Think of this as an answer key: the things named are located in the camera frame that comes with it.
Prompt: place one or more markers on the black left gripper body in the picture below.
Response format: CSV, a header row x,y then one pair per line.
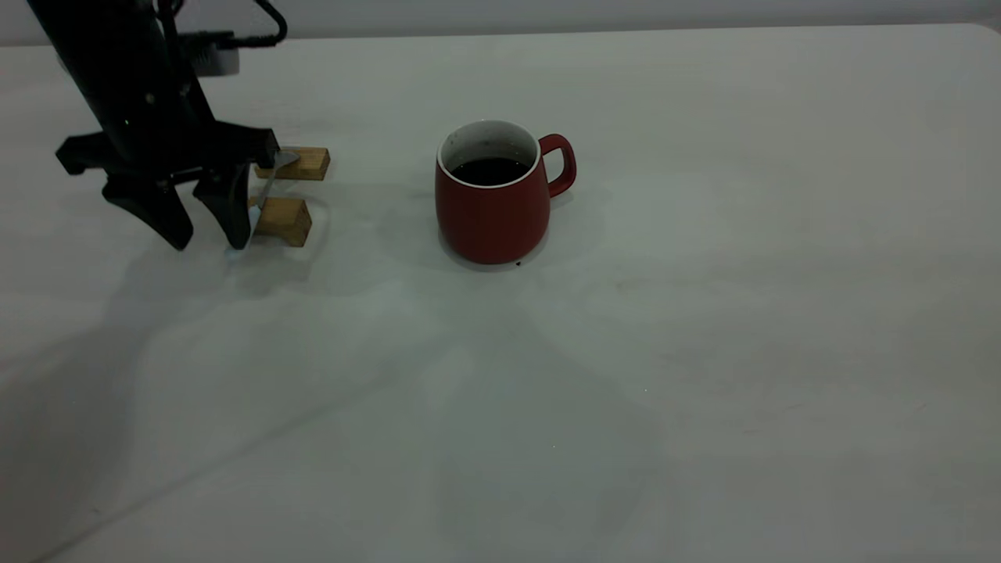
x,y
148,133

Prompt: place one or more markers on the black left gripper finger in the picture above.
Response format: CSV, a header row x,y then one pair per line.
x,y
156,207
233,203

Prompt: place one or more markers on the red ceramic cup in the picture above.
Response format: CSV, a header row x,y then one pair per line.
x,y
489,223

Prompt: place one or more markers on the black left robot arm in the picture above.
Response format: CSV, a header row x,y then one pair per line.
x,y
86,31

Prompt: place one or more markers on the dark coffee liquid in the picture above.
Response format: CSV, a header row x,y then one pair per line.
x,y
489,170

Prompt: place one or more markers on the small wooden block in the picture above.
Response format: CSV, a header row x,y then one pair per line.
x,y
285,220
313,163

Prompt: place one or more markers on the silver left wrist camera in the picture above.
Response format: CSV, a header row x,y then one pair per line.
x,y
223,61

